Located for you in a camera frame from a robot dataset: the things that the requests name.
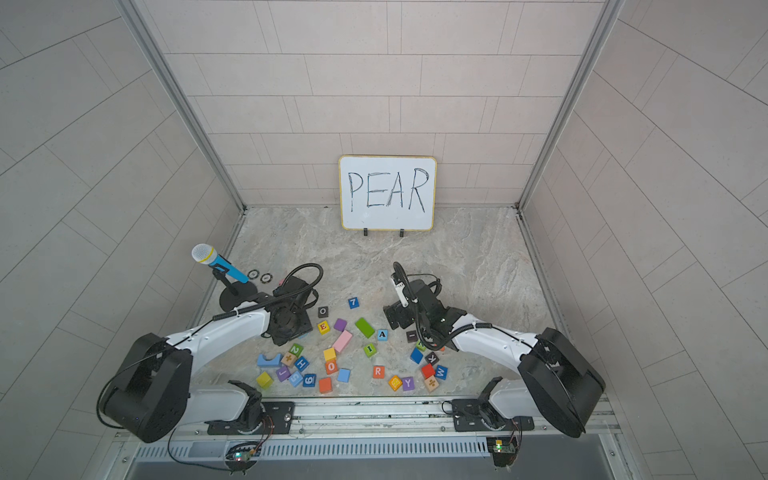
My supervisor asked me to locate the yellow E block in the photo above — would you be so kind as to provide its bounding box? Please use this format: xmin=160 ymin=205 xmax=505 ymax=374
xmin=317 ymin=321 xmax=331 ymax=335

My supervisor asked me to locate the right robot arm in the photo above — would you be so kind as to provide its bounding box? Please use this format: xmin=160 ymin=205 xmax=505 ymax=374
xmin=383 ymin=262 xmax=606 ymax=438

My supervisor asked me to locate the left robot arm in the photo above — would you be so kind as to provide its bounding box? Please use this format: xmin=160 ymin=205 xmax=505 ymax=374
xmin=96 ymin=275 xmax=319 ymax=443

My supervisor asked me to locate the white board reading PEAR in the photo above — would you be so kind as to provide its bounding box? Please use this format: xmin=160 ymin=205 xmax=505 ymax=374
xmin=338 ymin=155 xmax=437 ymax=231

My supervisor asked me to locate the green 2 block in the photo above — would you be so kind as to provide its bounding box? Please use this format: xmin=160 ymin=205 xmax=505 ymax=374
xmin=289 ymin=343 xmax=303 ymax=357

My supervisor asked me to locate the blue arch block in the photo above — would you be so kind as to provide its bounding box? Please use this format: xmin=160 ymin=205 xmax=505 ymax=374
xmin=257 ymin=353 xmax=282 ymax=369

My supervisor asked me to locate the long green block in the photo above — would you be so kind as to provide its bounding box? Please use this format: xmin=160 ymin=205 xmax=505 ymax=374
xmin=355 ymin=317 xmax=376 ymax=338

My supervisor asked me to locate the blue H block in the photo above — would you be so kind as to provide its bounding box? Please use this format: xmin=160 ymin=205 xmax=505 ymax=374
xmin=295 ymin=357 xmax=309 ymax=372

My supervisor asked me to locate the green I block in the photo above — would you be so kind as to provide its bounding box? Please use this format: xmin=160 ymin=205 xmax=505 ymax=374
xmin=363 ymin=343 xmax=377 ymax=358

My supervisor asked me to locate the pink long block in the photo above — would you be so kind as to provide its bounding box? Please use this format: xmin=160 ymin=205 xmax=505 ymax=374
xmin=333 ymin=330 xmax=353 ymax=353

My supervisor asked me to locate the blue W block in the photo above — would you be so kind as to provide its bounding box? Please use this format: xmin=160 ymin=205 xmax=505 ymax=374
xmin=434 ymin=365 xmax=448 ymax=380

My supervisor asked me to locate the orange 0 block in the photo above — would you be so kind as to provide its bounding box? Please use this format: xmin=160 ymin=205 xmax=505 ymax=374
xmin=325 ymin=360 xmax=338 ymax=375

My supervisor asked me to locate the blue 9 block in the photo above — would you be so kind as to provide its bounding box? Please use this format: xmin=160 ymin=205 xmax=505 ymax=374
xmin=302 ymin=374 xmax=317 ymax=388

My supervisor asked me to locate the blue toy microphone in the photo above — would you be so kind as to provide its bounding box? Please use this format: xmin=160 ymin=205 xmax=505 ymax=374
xmin=191 ymin=243 xmax=249 ymax=283

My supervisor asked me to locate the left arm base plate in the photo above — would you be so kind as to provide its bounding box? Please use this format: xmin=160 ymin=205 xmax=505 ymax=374
xmin=207 ymin=401 xmax=296 ymax=436

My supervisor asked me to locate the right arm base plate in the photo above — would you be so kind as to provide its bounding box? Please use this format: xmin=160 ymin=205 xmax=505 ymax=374
xmin=448 ymin=399 xmax=535 ymax=432

